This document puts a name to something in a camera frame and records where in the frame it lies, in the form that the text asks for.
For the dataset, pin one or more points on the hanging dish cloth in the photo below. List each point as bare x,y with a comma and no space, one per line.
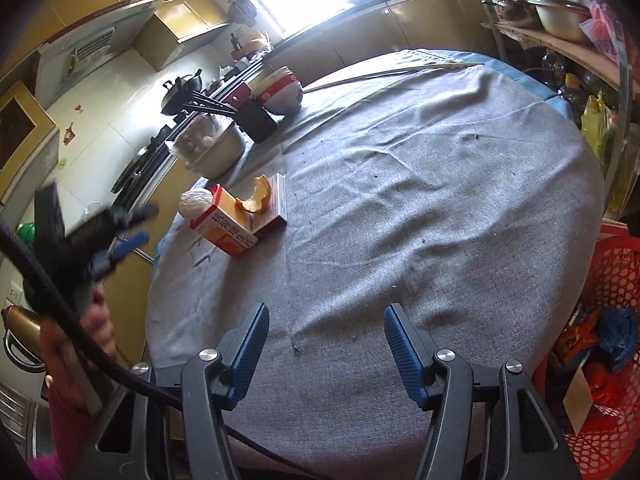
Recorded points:
242,10

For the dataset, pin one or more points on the red plastic basket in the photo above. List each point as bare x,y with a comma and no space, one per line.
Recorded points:
620,260

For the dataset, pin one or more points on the pink plastic bag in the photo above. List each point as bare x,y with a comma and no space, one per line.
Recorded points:
602,30

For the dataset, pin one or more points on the gold electric kettle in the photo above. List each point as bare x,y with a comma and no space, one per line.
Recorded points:
20,325

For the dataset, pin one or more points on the orange white medicine box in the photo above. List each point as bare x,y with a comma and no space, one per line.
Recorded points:
227,225

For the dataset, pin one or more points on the large steel pot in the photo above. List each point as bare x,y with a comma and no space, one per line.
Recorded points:
560,22

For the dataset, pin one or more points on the yellow plastic bag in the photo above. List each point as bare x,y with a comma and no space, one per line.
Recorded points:
600,130

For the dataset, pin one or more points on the white tissue ball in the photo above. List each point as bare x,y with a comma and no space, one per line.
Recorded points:
196,201

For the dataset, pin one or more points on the black wok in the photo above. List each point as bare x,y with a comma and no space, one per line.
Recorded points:
180,92

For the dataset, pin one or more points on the orange plastic bag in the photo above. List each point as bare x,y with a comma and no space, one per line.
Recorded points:
575,335

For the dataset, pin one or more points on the gas stove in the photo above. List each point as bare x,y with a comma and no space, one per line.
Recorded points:
145,160

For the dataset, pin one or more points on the bag of steamed buns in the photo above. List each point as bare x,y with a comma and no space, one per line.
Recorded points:
197,140

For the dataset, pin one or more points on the knife block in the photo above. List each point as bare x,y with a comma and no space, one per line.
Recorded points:
236,45

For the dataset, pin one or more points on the red wall sticker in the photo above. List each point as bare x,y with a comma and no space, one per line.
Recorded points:
68,135

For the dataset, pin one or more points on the wooden shelf board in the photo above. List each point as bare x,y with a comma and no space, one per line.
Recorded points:
550,50

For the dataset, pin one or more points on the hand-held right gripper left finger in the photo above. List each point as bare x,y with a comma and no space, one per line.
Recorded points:
245,355

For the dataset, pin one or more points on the blue plastic bag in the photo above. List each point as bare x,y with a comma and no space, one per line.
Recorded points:
620,332

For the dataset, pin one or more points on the metal storage rack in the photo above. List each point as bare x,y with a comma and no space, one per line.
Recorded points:
622,35

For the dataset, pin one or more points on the blue tablecloth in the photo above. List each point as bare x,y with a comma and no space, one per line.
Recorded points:
530,80

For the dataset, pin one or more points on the red white box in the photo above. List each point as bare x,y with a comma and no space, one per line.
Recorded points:
274,215

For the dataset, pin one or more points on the glass framed cabinet door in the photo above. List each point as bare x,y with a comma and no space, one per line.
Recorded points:
22,130

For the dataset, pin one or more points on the wooden cutting board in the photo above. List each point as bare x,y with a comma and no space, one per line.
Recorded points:
259,45

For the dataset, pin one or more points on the black kitchen countertop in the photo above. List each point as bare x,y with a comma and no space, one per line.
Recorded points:
350,6

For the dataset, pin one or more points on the black chopstick cup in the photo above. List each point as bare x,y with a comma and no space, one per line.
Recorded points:
257,122

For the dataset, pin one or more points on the person's left hand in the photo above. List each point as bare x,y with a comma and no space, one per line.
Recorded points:
97,320

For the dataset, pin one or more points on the steel range hood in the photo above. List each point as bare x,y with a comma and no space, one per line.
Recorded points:
85,55

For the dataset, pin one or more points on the green thermos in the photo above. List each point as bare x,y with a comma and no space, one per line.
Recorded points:
27,234

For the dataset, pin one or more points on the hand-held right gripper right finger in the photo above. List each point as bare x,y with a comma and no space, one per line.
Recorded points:
405,355

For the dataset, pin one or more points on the cream basin bowl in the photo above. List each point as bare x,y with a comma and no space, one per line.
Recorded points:
225,152

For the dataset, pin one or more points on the orange peel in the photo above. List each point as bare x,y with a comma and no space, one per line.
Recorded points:
257,197

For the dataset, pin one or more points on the white bowl red band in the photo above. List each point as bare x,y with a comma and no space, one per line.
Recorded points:
272,74
280,87
286,102

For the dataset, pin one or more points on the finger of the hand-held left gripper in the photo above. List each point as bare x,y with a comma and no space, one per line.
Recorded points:
140,212
127,247

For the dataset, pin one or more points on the small steel pot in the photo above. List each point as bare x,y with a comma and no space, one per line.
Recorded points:
515,12

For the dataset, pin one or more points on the thin bamboo stick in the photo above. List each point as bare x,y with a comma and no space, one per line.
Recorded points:
390,74

